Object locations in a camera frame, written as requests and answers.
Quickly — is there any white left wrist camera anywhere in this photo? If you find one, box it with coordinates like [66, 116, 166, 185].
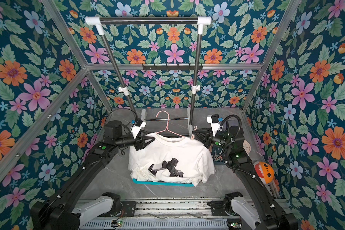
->
[131, 118, 147, 139]

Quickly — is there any white steel clothes rack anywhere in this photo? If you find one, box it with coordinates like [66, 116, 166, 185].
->
[85, 16, 212, 136]

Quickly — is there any teal clothespin tray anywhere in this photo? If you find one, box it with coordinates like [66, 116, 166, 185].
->
[209, 145, 225, 165]

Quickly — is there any pink wire hanger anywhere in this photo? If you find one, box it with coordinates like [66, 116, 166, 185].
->
[156, 110, 185, 138]

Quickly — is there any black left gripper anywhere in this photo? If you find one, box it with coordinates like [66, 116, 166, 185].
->
[113, 130, 154, 151]

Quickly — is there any beige clothespin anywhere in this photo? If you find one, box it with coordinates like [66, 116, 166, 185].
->
[190, 126, 197, 140]

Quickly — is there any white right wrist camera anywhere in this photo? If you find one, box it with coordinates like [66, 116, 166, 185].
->
[207, 114, 222, 136]

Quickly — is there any black wall hook rail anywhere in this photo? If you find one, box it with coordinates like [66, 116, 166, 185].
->
[142, 64, 203, 71]

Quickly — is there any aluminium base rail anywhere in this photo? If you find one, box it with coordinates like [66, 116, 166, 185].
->
[81, 196, 262, 230]

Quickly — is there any white printed t-shirt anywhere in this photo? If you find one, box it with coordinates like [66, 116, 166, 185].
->
[128, 133, 216, 186]

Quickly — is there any orange plush toy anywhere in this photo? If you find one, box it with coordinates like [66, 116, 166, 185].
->
[254, 162, 275, 184]

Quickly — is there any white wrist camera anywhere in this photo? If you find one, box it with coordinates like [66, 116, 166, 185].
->
[207, 114, 222, 136]
[131, 118, 147, 139]

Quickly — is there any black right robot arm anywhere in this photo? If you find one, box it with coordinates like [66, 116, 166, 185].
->
[193, 126, 298, 230]

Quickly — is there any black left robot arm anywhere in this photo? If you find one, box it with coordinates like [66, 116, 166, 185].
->
[30, 118, 154, 230]

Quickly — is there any teal laundry basket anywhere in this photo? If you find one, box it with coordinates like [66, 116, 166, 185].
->
[132, 179, 194, 187]

